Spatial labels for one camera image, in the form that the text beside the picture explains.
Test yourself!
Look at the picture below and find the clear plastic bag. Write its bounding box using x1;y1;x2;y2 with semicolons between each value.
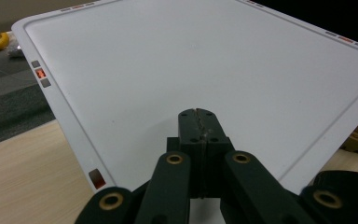
7;32;25;59

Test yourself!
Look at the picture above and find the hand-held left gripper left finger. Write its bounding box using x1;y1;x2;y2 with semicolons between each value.
167;107;205;199

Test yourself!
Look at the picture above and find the white two-tier shoe rack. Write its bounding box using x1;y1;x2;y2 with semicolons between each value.
11;0;358;224

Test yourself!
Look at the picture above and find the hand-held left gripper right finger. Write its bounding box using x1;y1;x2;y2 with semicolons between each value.
196;107;235;199

